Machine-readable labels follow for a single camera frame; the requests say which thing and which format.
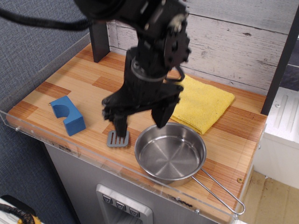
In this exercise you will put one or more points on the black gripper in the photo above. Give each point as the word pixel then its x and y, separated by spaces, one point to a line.
pixel 141 91

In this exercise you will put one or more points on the yellow dish towel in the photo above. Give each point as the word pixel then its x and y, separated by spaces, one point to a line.
pixel 200 105

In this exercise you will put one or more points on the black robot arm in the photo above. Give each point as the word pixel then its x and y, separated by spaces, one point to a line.
pixel 162 45

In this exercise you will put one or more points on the stainless steel pan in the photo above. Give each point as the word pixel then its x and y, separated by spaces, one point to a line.
pixel 173 155

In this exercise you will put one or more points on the blue wooden arch block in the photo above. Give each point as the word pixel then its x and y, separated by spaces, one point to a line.
pixel 64 108

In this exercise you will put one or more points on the grey toy kitchen cabinet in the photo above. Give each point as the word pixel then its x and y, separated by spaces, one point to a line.
pixel 80 179

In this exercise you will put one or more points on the silver button panel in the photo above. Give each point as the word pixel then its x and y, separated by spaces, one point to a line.
pixel 120 209

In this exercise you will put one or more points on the clear acrylic table guard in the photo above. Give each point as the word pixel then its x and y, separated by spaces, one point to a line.
pixel 57 65

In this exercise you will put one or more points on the white plastic bin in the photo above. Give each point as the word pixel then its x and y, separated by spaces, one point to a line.
pixel 277 155

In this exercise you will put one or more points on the black and yellow object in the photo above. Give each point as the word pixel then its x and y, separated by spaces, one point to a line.
pixel 13 211

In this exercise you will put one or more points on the green handled grey spatula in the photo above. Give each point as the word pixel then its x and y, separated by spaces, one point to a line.
pixel 113 140

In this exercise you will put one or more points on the dark left frame post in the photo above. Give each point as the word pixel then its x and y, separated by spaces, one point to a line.
pixel 99 41

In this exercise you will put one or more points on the dark frame post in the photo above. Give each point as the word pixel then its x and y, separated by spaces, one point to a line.
pixel 99 41
pixel 282 64

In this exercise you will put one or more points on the dark right frame post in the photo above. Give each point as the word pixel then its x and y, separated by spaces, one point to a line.
pixel 282 64

